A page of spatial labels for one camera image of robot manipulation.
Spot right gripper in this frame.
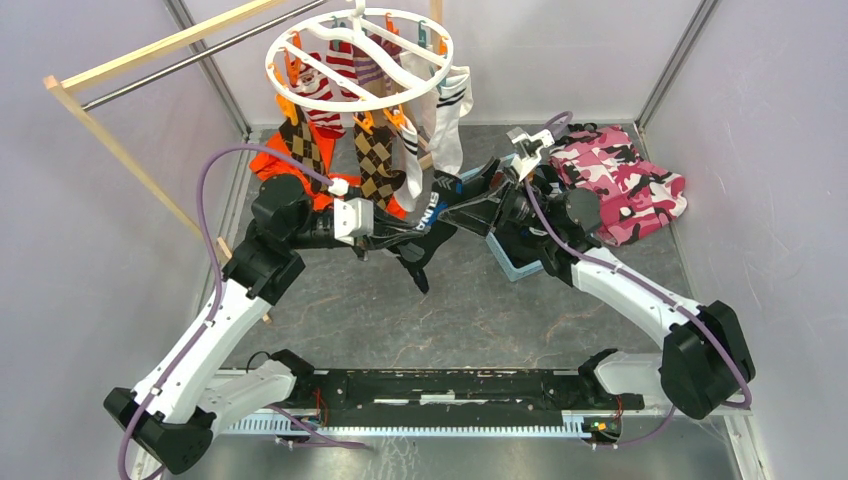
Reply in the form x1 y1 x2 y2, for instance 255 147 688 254
434 156 562 239

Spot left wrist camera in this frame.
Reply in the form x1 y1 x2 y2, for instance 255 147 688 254
328 178 354 246

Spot white round clip hanger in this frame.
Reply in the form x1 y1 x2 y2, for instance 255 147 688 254
264 1 455 113

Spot red white striped sock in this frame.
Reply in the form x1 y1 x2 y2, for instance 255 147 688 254
294 47 356 140

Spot wooden drying rack frame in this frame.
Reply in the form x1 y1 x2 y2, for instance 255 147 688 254
42 0 445 326

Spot black grey sock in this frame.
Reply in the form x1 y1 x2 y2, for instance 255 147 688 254
396 170 462 294

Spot metal hanging rod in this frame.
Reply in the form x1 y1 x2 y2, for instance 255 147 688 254
82 0 327 112

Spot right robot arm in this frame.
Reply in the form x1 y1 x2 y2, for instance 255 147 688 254
420 161 756 420

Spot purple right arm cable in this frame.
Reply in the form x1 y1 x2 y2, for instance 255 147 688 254
523 111 755 450

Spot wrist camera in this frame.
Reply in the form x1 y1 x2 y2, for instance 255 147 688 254
328 178 354 246
507 127 555 182

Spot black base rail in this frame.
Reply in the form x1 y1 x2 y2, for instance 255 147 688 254
225 369 645 440

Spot light blue laundry basket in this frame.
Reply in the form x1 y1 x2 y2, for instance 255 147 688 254
459 153 543 282

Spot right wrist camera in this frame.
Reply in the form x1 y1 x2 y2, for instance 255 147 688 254
507 127 555 182

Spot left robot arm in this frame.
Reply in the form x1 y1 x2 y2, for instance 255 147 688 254
104 174 428 474

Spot brown argyle sock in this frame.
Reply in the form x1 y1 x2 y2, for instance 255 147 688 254
278 106 327 197
353 124 406 211

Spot orange cloth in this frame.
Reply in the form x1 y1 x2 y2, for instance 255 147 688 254
249 126 408 220

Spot pink camouflage trousers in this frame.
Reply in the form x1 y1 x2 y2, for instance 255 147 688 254
549 125 688 246

